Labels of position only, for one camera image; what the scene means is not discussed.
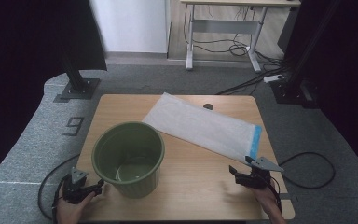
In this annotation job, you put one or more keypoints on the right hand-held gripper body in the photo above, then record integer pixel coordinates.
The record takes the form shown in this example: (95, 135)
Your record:
(256, 179)

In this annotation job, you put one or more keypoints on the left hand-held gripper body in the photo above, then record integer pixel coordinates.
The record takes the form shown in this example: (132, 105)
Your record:
(74, 190)

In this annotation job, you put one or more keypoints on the green plastic trash bin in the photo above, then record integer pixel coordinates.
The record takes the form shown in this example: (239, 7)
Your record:
(127, 158)

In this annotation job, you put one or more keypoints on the white plastic bag blue band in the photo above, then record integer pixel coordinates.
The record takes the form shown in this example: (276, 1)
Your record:
(202, 127)

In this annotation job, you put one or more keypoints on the person's right hand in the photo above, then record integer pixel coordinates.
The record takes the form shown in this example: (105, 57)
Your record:
(268, 199)

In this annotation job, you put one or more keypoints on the person's left hand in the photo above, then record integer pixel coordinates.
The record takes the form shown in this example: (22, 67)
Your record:
(70, 213)

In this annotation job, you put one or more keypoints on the white power strip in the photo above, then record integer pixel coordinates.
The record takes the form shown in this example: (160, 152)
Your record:
(273, 78)

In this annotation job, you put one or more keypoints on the black metal stand dark base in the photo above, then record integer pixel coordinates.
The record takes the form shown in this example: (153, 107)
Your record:
(292, 84)

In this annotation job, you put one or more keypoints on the black metal stand square base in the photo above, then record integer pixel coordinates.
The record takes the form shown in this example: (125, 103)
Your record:
(79, 87)

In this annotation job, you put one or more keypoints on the black curtain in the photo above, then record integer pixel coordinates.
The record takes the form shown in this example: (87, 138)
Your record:
(348, 77)
(18, 62)

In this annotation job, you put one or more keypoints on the white desk with metal legs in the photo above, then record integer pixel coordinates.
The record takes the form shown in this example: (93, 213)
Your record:
(227, 26)

